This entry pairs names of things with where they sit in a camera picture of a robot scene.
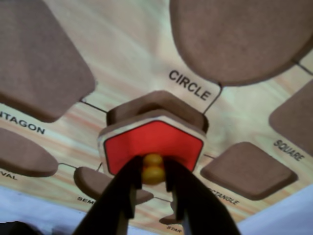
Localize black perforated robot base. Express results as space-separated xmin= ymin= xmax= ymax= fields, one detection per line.
xmin=0 ymin=221 xmax=44 ymax=235

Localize red hexagon piece yellow pin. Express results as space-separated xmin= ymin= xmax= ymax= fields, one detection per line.
xmin=97 ymin=115 xmax=205 ymax=186

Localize wooden shape puzzle board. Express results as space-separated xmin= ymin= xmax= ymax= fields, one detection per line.
xmin=0 ymin=0 xmax=313 ymax=233

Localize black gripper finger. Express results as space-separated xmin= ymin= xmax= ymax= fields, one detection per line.
xmin=75 ymin=156 xmax=144 ymax=235
xmin=165 ymin=160 xmax=242 ymax=235

